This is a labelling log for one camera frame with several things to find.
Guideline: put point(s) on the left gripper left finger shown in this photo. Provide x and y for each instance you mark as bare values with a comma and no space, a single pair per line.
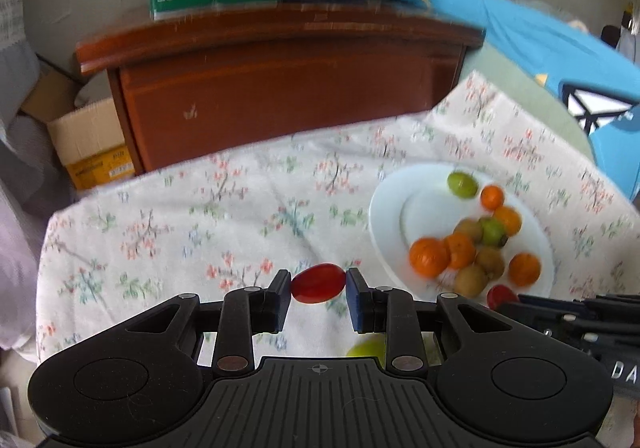
245,313

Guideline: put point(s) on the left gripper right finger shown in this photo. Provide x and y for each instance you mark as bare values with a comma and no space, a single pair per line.
390,312

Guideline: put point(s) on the red cherry tomato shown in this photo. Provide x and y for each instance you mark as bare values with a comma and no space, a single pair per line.
499,295
318,284

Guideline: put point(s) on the orange tangerine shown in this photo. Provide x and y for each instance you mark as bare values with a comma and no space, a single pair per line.
461,250
510,218
492,197
524,269
429,257

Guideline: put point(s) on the white ceramic plate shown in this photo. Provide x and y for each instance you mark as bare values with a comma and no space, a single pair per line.
416,202

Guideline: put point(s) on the brown longan fruit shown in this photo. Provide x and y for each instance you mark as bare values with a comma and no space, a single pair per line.
491,261
471,228

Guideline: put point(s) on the cardboard box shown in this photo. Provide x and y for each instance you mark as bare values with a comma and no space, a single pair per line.
85,132

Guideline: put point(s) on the brown wooden cabinet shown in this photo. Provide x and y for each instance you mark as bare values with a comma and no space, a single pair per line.
190,85

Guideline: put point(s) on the blue plush pillow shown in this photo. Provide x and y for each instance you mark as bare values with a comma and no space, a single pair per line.
597,85

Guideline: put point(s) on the checkered hanging cloth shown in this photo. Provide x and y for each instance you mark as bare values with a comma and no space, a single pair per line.
26,168

